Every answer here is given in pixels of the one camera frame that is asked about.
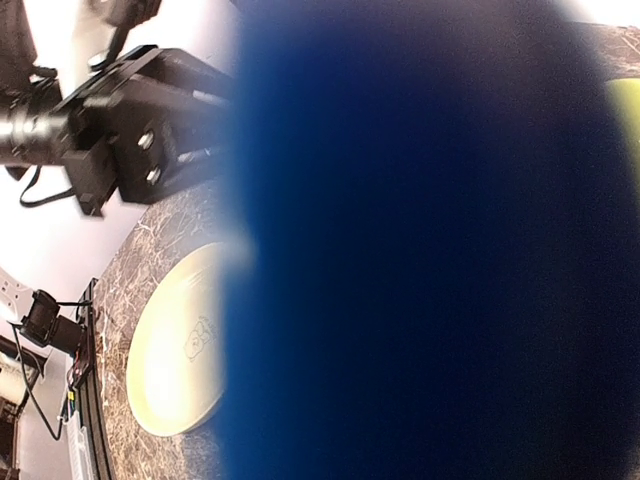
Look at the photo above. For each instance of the blue framed whiteboard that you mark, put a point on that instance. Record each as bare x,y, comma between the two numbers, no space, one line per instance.
442,232

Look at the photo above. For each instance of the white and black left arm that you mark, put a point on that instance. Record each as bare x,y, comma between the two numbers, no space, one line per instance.
30,93

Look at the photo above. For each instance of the black front rail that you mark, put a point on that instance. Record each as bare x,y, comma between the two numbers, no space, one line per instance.
90,400

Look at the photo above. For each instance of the white slotted cable duct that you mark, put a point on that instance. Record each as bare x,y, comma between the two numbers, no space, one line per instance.
78,443

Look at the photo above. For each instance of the black external camera on stand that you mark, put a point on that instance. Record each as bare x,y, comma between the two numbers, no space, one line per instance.
44,326

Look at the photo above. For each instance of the beige plate with bear drawing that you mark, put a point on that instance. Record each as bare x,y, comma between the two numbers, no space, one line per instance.
176,366

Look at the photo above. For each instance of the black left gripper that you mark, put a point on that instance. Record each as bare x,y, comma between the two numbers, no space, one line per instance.
149,126

